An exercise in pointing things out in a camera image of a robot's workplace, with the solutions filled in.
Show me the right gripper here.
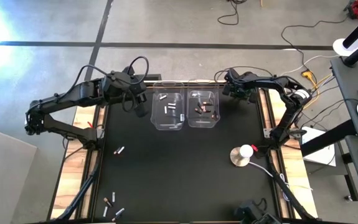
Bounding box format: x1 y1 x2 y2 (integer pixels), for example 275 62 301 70
223 69 260 104

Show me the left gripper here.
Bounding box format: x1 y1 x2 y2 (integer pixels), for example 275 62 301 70
119 74 149 119

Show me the clear plastic bin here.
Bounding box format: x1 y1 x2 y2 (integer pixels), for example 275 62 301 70
149 80 186 131
186 79 222 129

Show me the white bulb lamp metal base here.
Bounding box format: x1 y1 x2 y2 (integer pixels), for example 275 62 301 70
229 144 255 168

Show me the white box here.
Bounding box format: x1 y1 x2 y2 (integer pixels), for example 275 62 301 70
301 126 337 167

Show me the white pole stand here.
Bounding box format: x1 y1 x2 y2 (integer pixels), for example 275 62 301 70
332 12 358 57

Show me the grey floor board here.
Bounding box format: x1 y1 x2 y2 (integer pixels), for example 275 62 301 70
0 124 38 224

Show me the yellow power cord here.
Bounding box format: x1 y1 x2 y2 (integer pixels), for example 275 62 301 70
290 70 334 105

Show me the white lamp cable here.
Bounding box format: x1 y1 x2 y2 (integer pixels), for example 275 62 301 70
248 161 314 202

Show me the white floor cable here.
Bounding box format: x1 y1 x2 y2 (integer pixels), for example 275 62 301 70
276 54 341 80

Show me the long black floor cable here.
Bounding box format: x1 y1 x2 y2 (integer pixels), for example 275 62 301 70
280 19 349 74

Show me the black device with cable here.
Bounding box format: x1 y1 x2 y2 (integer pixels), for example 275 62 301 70
233 197 283 224

